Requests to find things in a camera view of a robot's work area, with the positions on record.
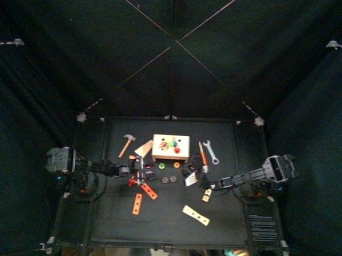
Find white toy saw blade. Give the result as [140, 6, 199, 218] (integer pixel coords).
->
[183, 171, 201, 188]

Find orange toy screwdriver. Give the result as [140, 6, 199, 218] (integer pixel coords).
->
[198, 140, 210, 174]

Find short natural perforated wooden strip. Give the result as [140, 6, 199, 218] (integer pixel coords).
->
[201, 188, 214, 204]

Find grey toy wrench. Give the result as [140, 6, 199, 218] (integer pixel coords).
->
[202, 139, 221, 166]

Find plain short wooden plank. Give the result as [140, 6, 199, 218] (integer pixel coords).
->
[134, 139, 155, 158]

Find wooden toy tool box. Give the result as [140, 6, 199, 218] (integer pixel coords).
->
[151, 133, 191, 164]

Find long natural perforated wooden strip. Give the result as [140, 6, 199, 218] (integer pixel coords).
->
[182, 204, 211, 227]

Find toy hammer orange handle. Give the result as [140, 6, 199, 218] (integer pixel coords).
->
[118, 133, 138, 159]

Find thin crossing cord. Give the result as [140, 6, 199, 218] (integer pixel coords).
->
[82, 0, 238, 116]
[124, 0, 259, 118]

